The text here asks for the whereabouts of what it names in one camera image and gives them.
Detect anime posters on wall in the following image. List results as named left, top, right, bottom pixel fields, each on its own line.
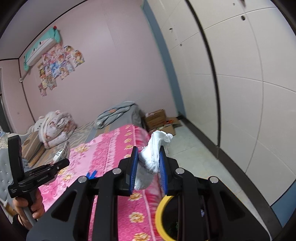
left=38, top=44, right=85, bottom=97

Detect white wardrobe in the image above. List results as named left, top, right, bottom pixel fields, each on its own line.
left=148, top=1, right=295, bottom=205

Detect white paper label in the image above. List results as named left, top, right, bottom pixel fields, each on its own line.
left=52, top=141, right=70, bottom=164

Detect covered wall air conditioner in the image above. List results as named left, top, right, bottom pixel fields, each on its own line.
left=23, top=26, right=61, bottom=72

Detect grey folded blanket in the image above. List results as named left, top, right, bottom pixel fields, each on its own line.
left=94, top=101, right=144, bottom=129

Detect pink floral bedspread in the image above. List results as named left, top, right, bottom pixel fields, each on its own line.
left=39, top=125, right=162, bottom=240

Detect blue rubber glove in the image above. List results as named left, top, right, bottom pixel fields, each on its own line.
left=86, top=170, right=97, bottom=179

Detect grey patterned bed sheet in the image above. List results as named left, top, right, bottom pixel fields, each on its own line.
left=32, top=122, right=111, bottom=168

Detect flat open cardboard box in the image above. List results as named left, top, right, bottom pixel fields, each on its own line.
left=159, top=117, right=181, bottom=136

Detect grey tufted headboard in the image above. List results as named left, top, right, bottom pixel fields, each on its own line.
left=0, top=129, right=31, bottom=209

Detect folded floral quilt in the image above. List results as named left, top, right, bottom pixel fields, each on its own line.
left=38, top=110, right=77, bottom=150

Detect person's left hand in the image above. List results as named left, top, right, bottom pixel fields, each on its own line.
left=12, top=188, right=46, bottom=229

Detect striped brown pillow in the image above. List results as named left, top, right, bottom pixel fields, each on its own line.
left=22, top=131, right=46, bottom=168

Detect white tissue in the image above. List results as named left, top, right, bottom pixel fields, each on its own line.
left=134, top=131, right=173, bottom=191

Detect yellow rimmed black trash bin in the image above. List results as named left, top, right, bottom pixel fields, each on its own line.
left=154, top=195, right=206, bottom=241

